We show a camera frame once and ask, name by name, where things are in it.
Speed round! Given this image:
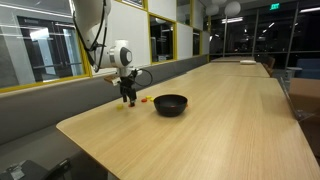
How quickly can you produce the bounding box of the wrist camera wooden mount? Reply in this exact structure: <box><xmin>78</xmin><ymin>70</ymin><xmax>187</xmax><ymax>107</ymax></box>
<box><xmin>104</xmin><ymin>75</ymin><xmax>121</xmax><ymax>86</ymax></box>

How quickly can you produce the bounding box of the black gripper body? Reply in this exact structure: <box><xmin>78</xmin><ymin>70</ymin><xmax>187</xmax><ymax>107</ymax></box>
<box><xmin>120</xmin><ymin>76</ymin><xmax>136</xmax><ymax>98</ymax></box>

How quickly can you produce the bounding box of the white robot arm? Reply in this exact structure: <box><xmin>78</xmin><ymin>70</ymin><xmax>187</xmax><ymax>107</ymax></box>
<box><xmin>69</xmin><ymin>0</ymin><xmax>140</xmax><ymax>107</ymax></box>

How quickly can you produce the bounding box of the green exit sign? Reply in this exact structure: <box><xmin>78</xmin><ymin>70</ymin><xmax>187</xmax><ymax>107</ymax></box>
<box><xmin>270</xmin><ymin>3</ymin><xmax>280</xmax><ymax>10</ymax></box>

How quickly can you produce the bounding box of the far wooden table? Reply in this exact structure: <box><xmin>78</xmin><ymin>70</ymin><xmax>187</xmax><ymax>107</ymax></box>
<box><xmin>211</xmin><ymin>56</ymin><xmax>257</xmax><ymax>63</ymax></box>

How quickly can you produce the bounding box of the black bowl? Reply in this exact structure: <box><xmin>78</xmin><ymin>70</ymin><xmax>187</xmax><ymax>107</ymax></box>
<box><xmin>154</xmin><ymin>94</ymin><xmax>188</xmax><ymax>117</ymax></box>

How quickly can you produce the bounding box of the wooden chair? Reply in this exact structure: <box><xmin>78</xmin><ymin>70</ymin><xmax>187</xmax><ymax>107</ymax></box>
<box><xmin>263</xmin><ymin>57</ymin><xmax>275</xmax><ymax>75</ymax></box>

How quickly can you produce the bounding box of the yellow disc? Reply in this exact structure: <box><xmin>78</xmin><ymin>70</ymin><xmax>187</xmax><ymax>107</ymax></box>
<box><xmin>146</xmin><ymin>96</ymin><xmax>155</xmax><ymax>102</ymax></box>

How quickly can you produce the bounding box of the grey bench sofa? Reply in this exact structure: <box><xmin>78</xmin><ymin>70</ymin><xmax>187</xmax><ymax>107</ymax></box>
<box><xmin>0</xmin><ymin>54</ymin><xmax>209</xmax><ymax>180</ymax></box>

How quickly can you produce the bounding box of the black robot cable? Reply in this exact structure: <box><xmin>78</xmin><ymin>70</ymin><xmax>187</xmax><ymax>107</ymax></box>
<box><xmin>133</xmin><ymin>68</ymin><xmax>154</xmax><ymax>89</ymax></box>

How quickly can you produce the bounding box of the yellow block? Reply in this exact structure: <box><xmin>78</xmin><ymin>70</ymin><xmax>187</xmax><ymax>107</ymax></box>
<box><xmin>116</xmin><ymin>104</ymin><xmax>124</xmax><ymax>110</ymax></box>

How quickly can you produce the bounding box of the white plate far table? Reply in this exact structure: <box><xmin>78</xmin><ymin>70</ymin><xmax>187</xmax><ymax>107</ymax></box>
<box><xmin>240</xmin><ymin>60</ymin><xmax>257</xmax><ymax>65</ymax></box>

